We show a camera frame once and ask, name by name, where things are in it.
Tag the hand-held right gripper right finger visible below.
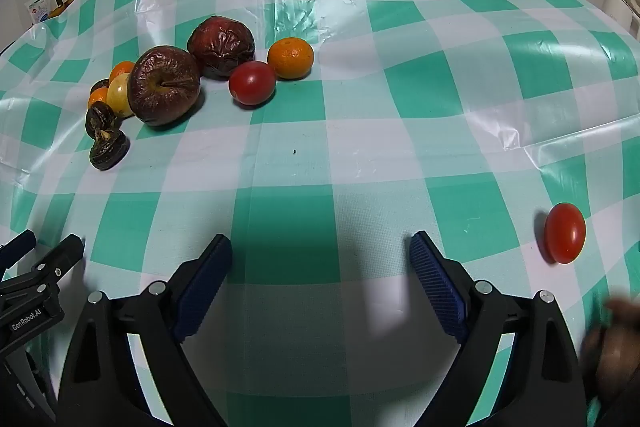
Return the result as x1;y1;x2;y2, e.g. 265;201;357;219
409;230;587;427

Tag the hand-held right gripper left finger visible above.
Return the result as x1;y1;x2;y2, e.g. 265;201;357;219
55;233;234;427

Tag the yellow tomato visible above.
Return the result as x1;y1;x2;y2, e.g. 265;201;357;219
106;73;135;118

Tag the green white checkered tablecloth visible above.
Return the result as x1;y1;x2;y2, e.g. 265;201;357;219
0;0;640;427

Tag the red tomato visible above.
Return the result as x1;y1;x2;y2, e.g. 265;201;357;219
228;61;277;106
544;202;587;265

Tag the wrinkled dark apple with stem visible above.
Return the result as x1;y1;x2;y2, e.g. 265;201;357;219
128;46;203;128

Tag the small white carton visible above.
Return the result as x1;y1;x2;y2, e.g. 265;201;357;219
27;0;52;26

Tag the person's right hand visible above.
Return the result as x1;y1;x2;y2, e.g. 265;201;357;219
580;294;640;410

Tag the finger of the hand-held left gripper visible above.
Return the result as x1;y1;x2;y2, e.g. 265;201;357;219
0;229;37;269
0;234;85;295

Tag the white container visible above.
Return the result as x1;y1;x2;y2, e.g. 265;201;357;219
601;0;640;28

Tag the wrinkled dark red apple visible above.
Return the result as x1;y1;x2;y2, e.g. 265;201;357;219
187;15;256;81

